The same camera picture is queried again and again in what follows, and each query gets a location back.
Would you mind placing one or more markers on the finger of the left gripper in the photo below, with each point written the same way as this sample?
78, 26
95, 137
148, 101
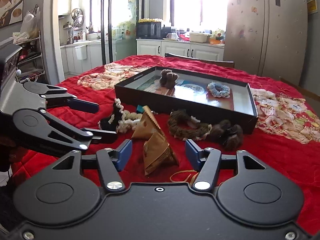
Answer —
42, 132
56, 96

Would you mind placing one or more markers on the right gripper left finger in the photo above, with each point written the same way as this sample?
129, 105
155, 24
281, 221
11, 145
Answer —
111, 162

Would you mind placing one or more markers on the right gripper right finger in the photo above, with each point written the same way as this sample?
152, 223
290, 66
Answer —
206, 162

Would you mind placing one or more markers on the black white lace scrunchie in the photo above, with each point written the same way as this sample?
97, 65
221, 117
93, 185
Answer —
111, 123

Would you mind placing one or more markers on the olive braided scrunchie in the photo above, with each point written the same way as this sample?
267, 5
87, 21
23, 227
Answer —
183, 127

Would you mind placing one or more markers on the cream lace scrunchie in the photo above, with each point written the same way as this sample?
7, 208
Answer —
128, 121

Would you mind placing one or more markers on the brown paper pyramid packet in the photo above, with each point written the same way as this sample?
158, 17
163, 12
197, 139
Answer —
147, 126

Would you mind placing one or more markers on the light blue lace scrunchie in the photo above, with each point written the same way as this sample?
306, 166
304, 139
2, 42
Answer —
219, 90

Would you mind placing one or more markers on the white hanging trash bin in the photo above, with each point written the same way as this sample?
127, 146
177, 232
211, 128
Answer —
81, 52

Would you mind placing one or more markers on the floral patterned cloth left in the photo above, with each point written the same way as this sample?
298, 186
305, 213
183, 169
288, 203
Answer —
113, 74

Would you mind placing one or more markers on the floral patterned cloth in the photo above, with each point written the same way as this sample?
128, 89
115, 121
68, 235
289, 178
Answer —
113, 74
285, 116

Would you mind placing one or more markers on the black shallow tray box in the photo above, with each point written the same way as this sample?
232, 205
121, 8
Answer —
191, 94

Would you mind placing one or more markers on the floral patterned cloth right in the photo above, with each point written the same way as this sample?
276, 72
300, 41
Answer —
285, 116

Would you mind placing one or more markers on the dark wooden chair back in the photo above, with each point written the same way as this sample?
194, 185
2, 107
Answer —
229, 64

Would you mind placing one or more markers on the white kitchen cabinet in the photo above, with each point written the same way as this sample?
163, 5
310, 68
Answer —
202, 51

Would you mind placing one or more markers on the black microwave oven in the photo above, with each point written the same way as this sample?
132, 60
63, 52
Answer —
149, 30

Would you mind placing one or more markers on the white basket on counter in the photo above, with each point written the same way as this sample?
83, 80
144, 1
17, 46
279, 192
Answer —
198, 37

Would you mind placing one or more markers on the stainless steel refrigerator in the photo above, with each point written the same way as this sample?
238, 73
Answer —
267, 37

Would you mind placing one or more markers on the wire storage rack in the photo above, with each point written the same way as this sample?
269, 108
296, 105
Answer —
30, 63

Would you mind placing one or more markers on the framed wall picture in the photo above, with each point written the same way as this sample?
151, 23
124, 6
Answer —
11, 11

